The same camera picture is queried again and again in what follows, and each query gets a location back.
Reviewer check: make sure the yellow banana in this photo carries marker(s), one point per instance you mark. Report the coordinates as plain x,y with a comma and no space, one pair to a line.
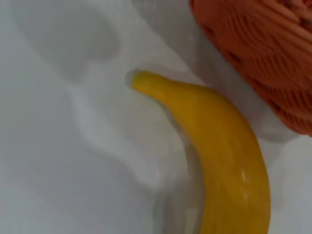
224,136

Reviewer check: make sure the orange woven plastic basket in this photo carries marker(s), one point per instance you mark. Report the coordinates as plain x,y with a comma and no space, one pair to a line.
263,53

